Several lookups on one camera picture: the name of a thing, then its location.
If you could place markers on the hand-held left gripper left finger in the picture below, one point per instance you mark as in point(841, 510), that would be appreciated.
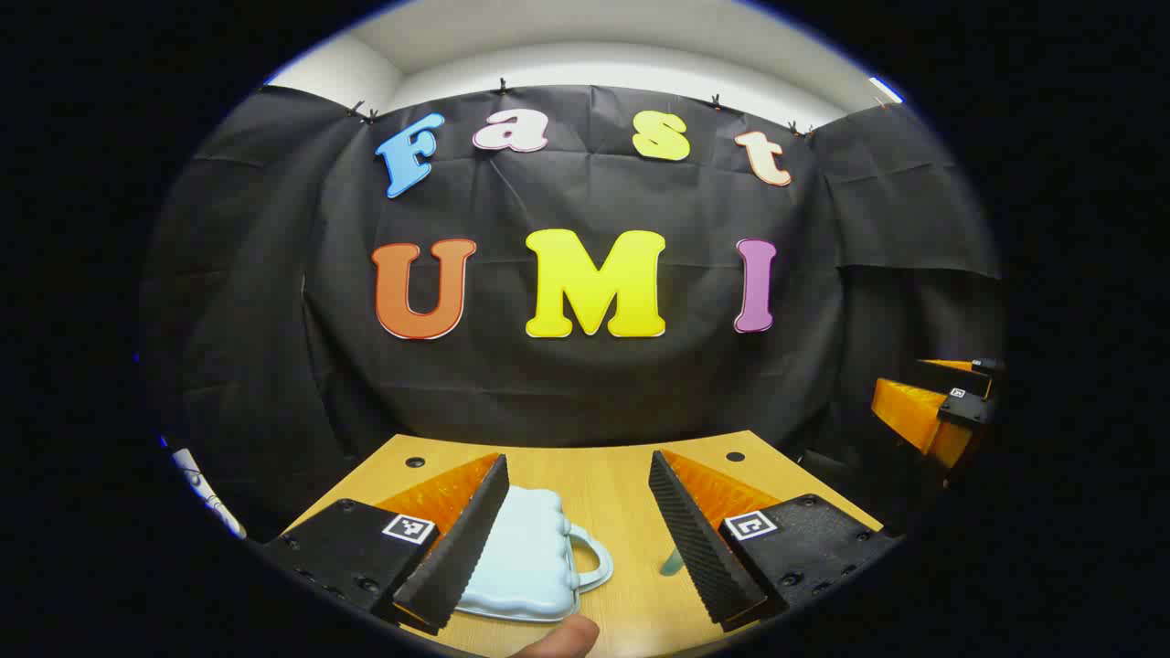
point(466, 539)

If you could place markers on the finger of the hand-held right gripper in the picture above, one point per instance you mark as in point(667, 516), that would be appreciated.
point(960, 368)
point(905, 411)

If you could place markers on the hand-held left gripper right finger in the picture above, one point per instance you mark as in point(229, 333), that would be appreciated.
point(695, 539)

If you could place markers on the teal blue skin care tube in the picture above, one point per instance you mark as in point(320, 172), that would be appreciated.
point(672, 564)

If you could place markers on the light blue suitcase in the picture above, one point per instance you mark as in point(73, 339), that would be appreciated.
point(526, 557)

